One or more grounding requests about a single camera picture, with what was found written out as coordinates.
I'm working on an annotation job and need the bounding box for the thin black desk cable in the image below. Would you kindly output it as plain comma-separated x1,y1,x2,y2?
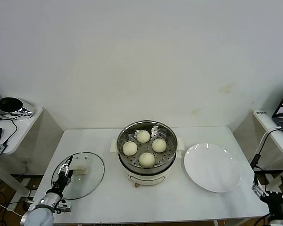
0,116,17,145

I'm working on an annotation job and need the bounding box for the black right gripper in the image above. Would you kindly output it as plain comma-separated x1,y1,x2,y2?
251,175,283,221

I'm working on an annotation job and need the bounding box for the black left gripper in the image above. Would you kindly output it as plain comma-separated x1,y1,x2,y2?
52,155,74,195

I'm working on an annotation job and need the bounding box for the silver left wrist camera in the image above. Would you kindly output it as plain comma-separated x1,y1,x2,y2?
56,199,73,214

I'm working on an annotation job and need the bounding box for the perforated steel steamer basket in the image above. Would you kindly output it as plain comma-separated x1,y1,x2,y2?
117,120,178,170

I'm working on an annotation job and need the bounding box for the cream electric cooker base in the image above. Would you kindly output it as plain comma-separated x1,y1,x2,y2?
110,137,185,188

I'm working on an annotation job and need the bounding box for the glass lid with cream handle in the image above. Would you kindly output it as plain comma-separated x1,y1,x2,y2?
51,151,105,200

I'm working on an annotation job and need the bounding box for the shiny silver headset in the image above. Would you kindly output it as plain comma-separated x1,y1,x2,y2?
0,96,35,117

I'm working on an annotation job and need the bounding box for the white side table with sticker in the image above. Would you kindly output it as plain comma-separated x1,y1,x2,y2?
252,108,283,205

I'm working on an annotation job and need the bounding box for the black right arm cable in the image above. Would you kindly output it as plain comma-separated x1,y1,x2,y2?
254,213,272,226

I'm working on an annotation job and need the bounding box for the white side table with mouse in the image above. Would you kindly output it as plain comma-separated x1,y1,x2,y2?
0,105,43,211

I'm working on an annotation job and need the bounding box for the white floor cable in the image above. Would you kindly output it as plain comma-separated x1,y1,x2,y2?
0,199,26,218

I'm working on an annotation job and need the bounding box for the white and black charging cable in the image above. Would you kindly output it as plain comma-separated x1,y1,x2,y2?
250,126,283,170

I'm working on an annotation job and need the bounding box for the white round plate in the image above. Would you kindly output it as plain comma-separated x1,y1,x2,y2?
183,143,241,193

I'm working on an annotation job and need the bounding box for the white steamed baozi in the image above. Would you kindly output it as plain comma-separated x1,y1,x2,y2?
122,141,138,156
138,152,156,168
151,138,167,153
136,130,151,144

